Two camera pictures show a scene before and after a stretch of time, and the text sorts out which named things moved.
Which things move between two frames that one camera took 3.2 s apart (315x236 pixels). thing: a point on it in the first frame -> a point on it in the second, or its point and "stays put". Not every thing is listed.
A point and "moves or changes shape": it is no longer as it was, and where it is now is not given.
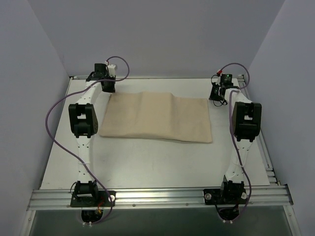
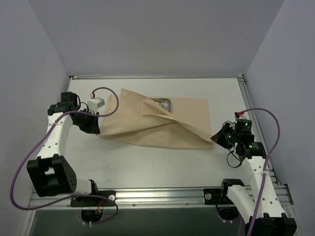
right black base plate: [225, 196] stays put
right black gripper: [216, 93] -> [222, 135]
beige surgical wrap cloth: [156, 115] moves or changes shape
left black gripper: [108, 86] -> [91, 123]
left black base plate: [102, 199] stays put
